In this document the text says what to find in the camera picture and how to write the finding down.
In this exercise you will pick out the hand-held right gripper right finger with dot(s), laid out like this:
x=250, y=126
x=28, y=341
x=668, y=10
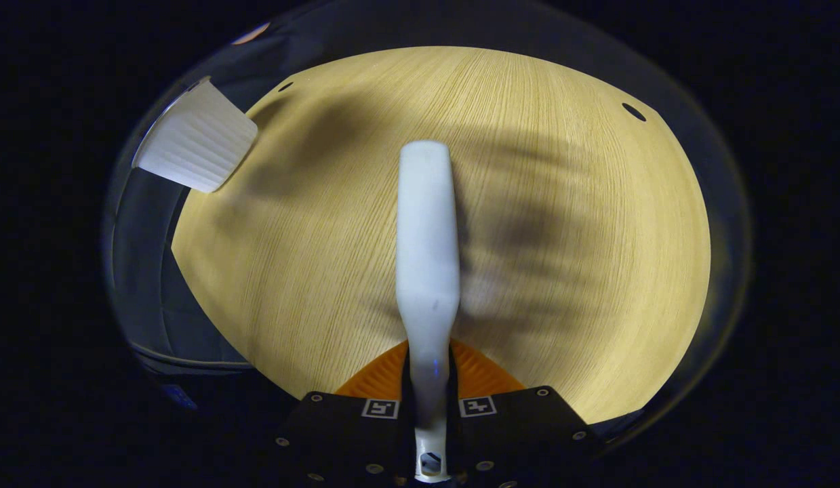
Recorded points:
x=521, y=434

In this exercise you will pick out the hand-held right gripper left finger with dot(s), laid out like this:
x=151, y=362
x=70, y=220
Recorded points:
x=345, y=434

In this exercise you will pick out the small white broom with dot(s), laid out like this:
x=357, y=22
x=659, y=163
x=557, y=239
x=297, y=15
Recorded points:
x=426, y=237

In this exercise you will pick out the white ribbed garbage bin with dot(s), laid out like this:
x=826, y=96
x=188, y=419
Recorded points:
x=196, y=142

